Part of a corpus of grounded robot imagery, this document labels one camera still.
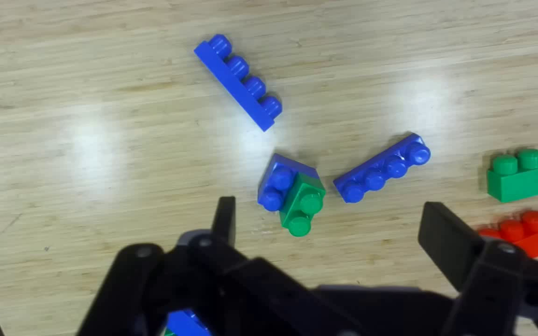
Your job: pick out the blue four-stud block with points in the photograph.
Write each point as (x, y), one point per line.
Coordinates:
(238, 81)
(375, 170)

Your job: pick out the red four-stud block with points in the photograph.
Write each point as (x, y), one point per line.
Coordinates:
(532, 239)

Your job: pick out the blue square block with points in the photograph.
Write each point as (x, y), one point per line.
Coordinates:
(276, 183)

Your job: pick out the green two-stud block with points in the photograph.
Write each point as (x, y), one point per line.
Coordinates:
(522, 183)
(304, 206)

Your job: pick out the small blue block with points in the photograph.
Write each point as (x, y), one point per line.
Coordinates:
(186, 325)

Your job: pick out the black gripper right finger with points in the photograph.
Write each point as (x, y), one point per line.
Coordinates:
(450, 239)

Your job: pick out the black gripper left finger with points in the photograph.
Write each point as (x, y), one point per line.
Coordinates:
(225, 217)

